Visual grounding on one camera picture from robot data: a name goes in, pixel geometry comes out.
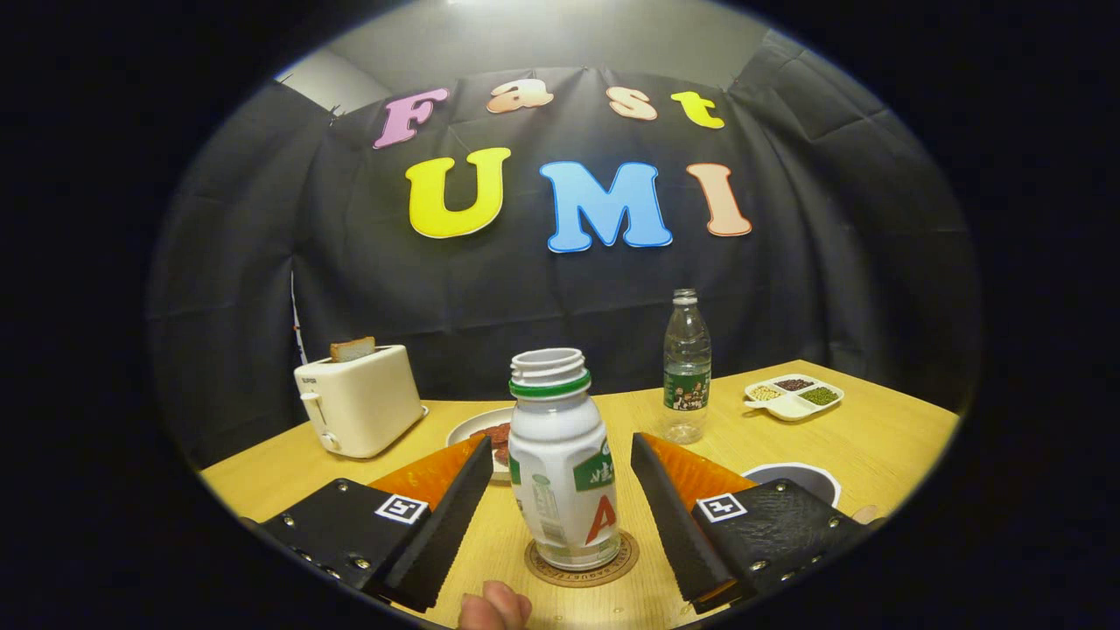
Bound white juice bottle green label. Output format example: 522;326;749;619
507;347;622;572

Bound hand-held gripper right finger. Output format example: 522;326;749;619
630;432;880;613

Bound wooden table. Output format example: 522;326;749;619
199;359;962;630

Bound round cork coaster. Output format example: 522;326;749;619
524;529;641;588

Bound clear plastic water bottle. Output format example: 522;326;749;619
661;289;713;445

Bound white toaster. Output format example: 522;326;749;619
294;344;430;459

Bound black backdrop cloth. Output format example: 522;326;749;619
147;31;981;469

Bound white divided dish with beans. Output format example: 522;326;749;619
744;374;846;423

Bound red meat slices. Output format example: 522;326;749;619
470;423;512;466

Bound thin toaster cable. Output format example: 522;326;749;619
289;271;307;367

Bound beige round plate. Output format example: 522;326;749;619
445;407;517;482

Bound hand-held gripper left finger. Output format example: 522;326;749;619
241;435;494;613

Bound white cup wooden handle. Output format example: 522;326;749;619
742;462;880;526

